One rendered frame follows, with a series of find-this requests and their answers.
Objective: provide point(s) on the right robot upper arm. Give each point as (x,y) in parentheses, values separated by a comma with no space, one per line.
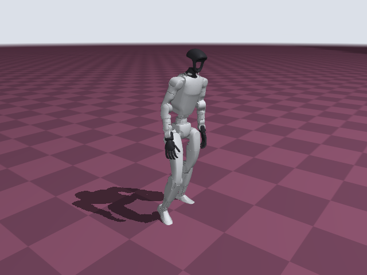
(175,84)

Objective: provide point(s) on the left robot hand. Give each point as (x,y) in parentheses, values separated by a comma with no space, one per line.
(203,135)

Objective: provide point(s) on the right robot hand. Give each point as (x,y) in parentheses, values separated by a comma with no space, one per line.
(170,147)

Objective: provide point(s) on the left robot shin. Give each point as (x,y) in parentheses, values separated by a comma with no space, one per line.
(185,181)

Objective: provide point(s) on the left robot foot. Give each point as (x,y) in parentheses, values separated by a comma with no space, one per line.
(185,199)

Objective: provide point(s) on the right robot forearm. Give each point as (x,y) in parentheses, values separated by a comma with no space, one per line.
(166,119)

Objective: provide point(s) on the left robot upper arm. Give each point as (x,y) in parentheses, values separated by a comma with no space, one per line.
(201,103)

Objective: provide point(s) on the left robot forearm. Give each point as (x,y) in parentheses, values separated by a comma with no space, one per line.
(200,118)

